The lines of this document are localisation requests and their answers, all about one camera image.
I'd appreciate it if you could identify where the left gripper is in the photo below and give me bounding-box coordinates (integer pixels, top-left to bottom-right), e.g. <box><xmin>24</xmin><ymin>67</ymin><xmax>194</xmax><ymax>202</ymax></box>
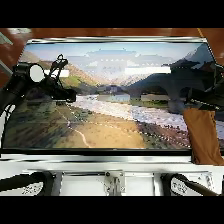
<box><xmin>41</xmin><ymin>77</ymin><xmax>78</xmax><ymax>104</ymax></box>

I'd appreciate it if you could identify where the brown garment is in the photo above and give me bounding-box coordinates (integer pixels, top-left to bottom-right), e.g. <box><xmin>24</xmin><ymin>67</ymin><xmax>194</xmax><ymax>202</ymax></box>
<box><xmin>182</xmin><ymin>106</ymin><xmax>224</xmax><ymax>167</ymax></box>

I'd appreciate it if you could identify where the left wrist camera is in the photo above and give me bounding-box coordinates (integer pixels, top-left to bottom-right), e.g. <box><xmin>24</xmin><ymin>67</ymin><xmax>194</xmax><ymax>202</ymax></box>
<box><xmin>49</xmin><ymin>53</ymin><xmax>70</xmax><ymax>81</ymax></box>

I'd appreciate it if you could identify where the black cable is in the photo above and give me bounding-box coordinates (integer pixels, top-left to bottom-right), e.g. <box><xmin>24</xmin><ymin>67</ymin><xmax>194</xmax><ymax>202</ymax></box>
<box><xmin>0</xmin><ymin>103</ymin><xmax>15</xmax><ymax>150</ymax></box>

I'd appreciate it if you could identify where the silver frame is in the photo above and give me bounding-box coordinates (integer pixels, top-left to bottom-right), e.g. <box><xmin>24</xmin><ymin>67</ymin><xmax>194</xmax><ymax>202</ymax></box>
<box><xmin>0</xmin><ymin>155</ymin><xmax>224</xmax><ymax>197</ymax></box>

